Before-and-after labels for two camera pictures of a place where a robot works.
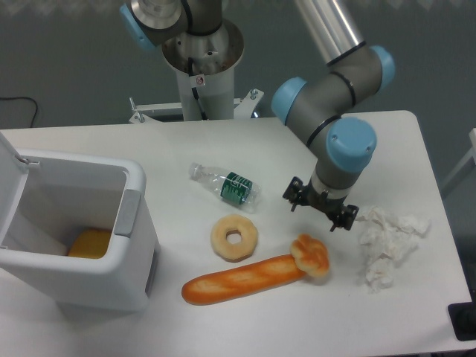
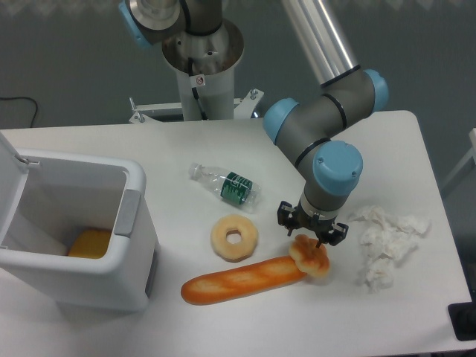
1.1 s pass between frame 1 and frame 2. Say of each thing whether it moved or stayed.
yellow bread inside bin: stayed
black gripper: moved
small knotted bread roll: stayed
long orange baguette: stayed
